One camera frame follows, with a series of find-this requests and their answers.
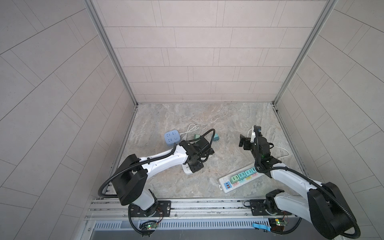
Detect dark teal plug adapter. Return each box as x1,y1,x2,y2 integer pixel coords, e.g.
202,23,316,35
237,172,246,180

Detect white multicolour power strip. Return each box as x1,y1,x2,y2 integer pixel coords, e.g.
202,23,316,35
219,164,264,194

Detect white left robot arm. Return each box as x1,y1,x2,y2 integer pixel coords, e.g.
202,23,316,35
98,129,216,216

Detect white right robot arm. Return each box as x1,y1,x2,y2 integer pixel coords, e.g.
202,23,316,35
239,133,361,240

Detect teal plug adapter upper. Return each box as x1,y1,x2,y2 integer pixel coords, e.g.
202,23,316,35
213,134,220,142

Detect white square power socket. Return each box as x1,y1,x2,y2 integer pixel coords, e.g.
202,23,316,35
182,164,193,175

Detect blue square power socket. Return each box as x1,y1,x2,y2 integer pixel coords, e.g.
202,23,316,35
164,130,181,147

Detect blue connector tag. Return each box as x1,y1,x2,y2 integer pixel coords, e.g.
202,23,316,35
253,223,271,232

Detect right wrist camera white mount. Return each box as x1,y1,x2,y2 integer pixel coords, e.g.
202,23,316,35
251,126,262,143

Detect white cable of blue socket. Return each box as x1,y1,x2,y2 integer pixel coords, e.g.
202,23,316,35
179,123,201,142

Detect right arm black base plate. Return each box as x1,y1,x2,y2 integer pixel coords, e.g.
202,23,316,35
244,200,284,216

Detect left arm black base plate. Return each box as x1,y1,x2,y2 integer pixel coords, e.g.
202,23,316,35
129,201,172,218

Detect right circuit board with wires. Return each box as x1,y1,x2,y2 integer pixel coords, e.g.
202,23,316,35
268,218,288,233

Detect circuit board with wires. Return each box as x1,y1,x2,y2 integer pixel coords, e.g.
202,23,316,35
139,220,159,231
268,218,288,233

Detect left circuit board with wires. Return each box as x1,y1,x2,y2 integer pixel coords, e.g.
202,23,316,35
139,220,159,231

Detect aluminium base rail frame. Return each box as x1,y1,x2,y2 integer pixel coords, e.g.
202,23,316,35
76,197,299,240

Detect metal corner wall profile right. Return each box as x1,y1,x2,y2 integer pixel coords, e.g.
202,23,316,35
272,0,339,106

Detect metal corner wall profile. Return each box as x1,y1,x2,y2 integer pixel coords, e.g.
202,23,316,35
272,0,339,106
83,0,139,106

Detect metal corner wall profile left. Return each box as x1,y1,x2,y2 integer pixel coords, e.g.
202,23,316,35
83,0,139,106

